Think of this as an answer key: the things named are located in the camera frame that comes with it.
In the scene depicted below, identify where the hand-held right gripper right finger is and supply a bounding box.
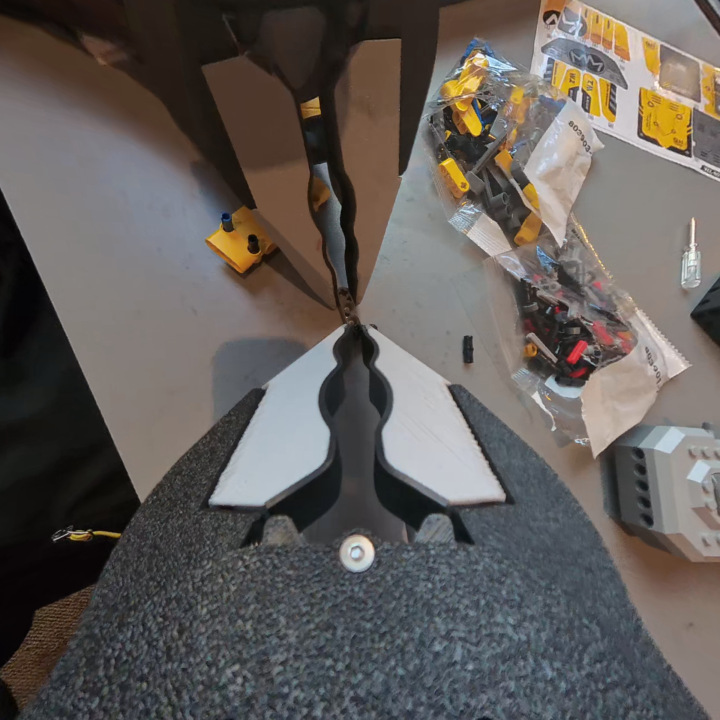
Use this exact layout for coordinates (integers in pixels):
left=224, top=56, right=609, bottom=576
left=360, top=326, right=508, bottom=510

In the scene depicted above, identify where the grey desk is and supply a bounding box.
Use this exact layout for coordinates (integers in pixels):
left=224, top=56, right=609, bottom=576
left=0, top=0, right=720, bottom=720

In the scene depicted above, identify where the yellow grey sticker sheet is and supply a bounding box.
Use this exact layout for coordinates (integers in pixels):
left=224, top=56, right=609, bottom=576
left=530, top=0, right=720, bottom=182

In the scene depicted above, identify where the bag of black red pins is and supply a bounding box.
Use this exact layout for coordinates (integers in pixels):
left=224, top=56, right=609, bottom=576
left=484, top=228, right=693, bottom=459

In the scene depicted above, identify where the black battery box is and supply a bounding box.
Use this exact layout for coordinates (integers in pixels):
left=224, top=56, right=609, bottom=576
left=691, top=276, right=720, bottom=338

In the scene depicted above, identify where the grey hub brick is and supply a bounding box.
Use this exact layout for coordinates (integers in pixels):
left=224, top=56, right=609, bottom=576
left=613, top=422, right=720, bottom=563

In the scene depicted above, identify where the small clear-handled screwdriver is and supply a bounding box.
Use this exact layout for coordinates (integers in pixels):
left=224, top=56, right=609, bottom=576
left=681, top=216, right=703, bottom=290

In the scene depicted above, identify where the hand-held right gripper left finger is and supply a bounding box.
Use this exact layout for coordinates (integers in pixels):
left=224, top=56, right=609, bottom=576
left=208, top=325, right=350, bottom=513

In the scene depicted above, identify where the bag of yellow bricks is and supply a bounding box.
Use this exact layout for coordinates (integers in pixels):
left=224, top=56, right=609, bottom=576
left=424, top=38, right=605, bottom=254

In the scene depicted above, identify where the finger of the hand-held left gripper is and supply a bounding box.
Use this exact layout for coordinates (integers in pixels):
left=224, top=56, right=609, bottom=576
left=201, top=52, right=339, bottom=310
left=331, top=37, right=406, bottom=307

